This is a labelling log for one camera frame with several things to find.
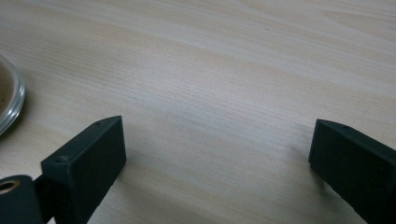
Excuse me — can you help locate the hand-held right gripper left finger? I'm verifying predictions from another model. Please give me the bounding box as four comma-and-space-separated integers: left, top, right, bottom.
40, 116, 127, 224

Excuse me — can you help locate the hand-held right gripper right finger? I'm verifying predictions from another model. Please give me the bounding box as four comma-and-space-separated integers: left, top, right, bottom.
308, 119, 396, 224

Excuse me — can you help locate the white cup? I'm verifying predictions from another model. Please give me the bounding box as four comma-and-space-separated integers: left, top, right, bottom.
0, 53, 26, 136

